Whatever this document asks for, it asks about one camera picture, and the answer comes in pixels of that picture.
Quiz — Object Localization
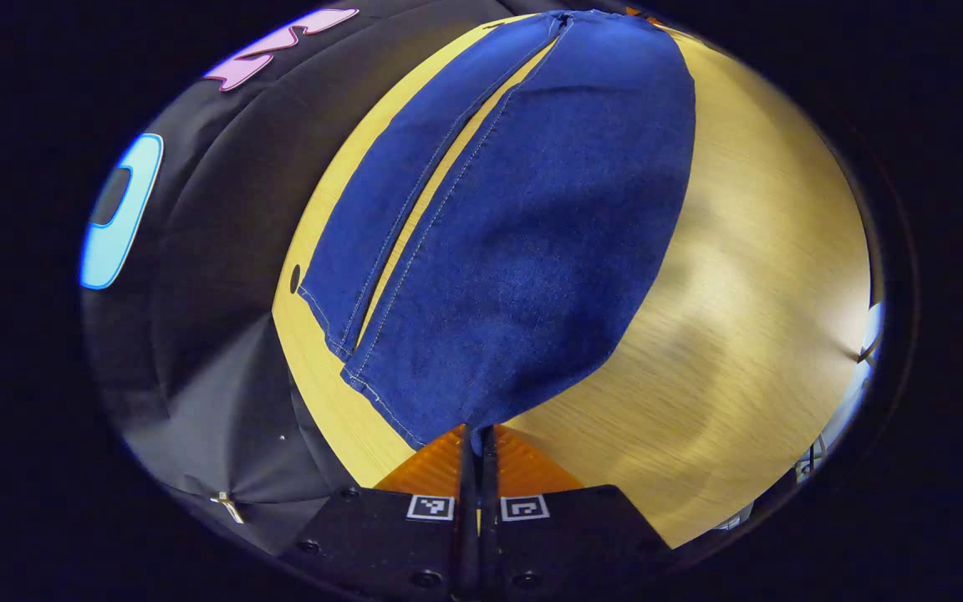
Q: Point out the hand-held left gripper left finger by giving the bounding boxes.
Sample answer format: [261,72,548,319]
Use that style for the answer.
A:
[281,422,480,601]

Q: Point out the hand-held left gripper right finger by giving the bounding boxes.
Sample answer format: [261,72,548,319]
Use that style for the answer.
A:
[481,425,670,599]

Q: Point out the black backdrop cloth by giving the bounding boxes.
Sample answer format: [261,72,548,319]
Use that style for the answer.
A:
[80,0,566,557]

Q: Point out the blue denim jeans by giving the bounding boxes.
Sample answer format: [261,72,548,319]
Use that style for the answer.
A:
[298,8,697,457]

